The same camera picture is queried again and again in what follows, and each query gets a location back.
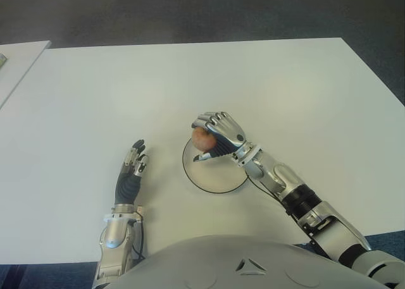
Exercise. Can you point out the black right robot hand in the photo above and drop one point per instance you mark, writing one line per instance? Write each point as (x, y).
(229, 134)

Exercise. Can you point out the white plate with black rim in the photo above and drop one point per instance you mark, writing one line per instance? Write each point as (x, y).
(218, 175)

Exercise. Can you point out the red yellow apple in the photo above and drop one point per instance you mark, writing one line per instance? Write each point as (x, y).
(204, 140)

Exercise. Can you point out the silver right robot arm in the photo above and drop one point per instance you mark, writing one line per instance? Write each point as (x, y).
(284, 178)

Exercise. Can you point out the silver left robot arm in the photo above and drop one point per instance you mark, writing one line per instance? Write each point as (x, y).
(114, 235)

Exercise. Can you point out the grey robot torso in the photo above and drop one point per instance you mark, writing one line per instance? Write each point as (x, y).
(221, 260)

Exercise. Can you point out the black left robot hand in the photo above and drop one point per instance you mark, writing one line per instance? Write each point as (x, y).
(126, 188)

